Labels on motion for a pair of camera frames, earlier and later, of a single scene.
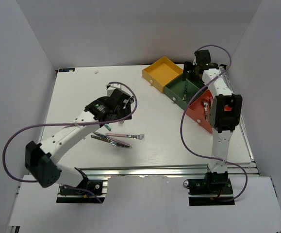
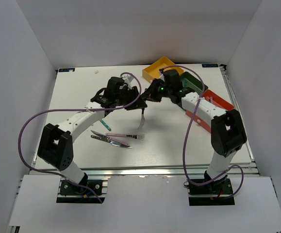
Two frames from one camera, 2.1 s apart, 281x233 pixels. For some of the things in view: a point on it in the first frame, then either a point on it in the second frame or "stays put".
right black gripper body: x=189 y=66 -> x=158 y=91
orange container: x=199 y=109 stays put
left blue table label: x=65 y=70 stays put
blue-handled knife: x=111 y=139 stays put
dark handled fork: x=121 y=122 -> x=142 y=121
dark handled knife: x=113 y=143 stays put
